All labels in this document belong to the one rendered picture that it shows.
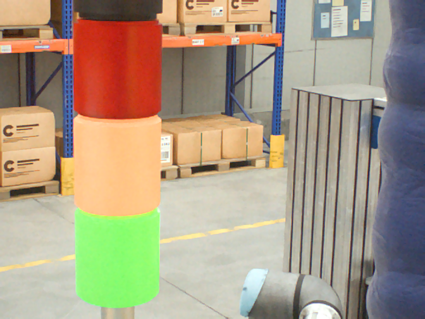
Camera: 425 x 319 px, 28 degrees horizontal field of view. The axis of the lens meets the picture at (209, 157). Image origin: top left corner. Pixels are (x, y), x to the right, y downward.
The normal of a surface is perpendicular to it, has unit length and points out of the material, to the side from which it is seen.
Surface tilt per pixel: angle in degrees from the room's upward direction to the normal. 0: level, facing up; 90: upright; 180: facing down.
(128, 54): 90
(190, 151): 92
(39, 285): 0
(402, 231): 91
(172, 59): 90
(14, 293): 0
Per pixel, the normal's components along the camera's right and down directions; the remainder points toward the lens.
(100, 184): -0.24, 0.21
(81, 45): -0.69, 0.14
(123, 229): 0.28, 0.22
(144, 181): 0.72, 0.17
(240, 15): 0.54, 0.24
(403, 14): -0.89, 0.28
